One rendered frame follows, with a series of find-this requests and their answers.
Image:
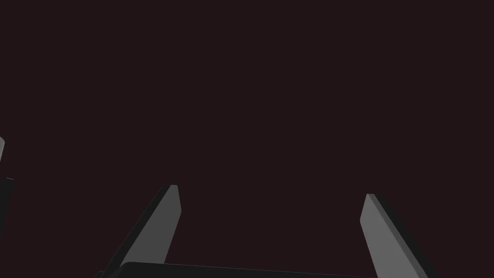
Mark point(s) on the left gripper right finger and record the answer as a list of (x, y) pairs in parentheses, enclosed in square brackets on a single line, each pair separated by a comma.
[(389, 239)]

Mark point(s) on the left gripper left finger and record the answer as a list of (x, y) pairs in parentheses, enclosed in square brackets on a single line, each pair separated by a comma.
[(156, 227)]

